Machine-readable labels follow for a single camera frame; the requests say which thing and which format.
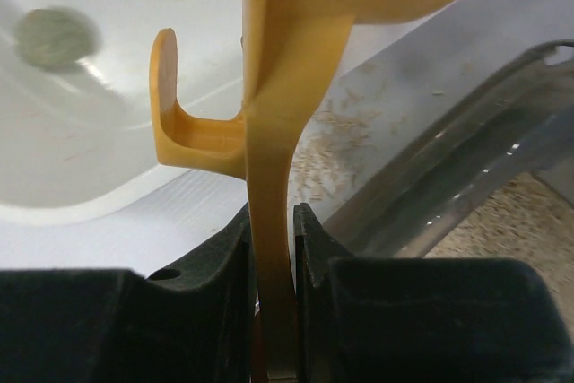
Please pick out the yellow litter scoop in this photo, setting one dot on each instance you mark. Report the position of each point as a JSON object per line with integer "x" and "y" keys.
{"x": 291, "y": 50}

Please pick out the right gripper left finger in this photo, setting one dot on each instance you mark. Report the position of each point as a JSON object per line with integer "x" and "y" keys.
{"x": 187, "y": 322}

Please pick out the white plastic tub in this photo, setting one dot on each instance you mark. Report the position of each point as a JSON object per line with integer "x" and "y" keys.
{"x": 76, "y": 145}

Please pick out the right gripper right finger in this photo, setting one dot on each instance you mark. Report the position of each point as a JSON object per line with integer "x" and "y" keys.
{"x": 367, "y": 319}

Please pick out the brown litter box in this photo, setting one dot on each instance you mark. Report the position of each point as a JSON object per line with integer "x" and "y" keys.
{"x": 519, "y": 119}

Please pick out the green clump two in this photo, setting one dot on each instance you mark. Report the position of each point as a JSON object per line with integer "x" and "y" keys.
{"x": 55, "y": 38}

